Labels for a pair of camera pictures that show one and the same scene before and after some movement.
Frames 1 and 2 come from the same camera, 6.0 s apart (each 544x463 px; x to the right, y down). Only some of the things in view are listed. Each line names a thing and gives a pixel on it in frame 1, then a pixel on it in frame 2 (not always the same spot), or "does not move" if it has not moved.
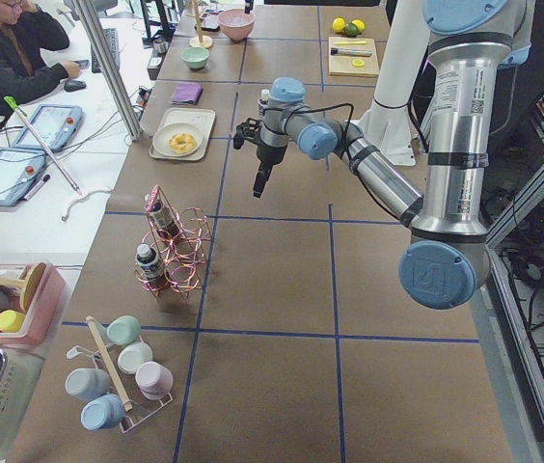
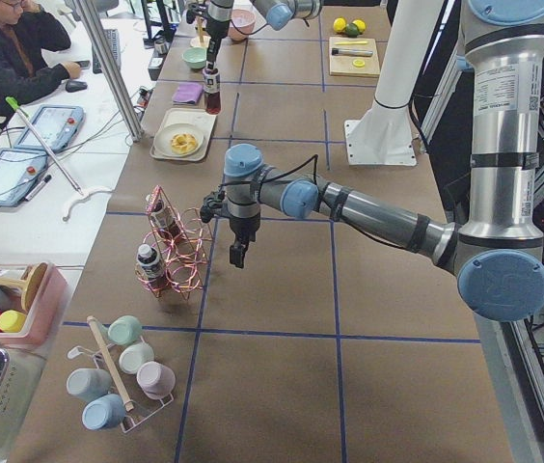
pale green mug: [133, 354] does not move
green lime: [351, 30] does not move
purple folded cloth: [189, 93] does not move
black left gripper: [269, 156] to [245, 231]
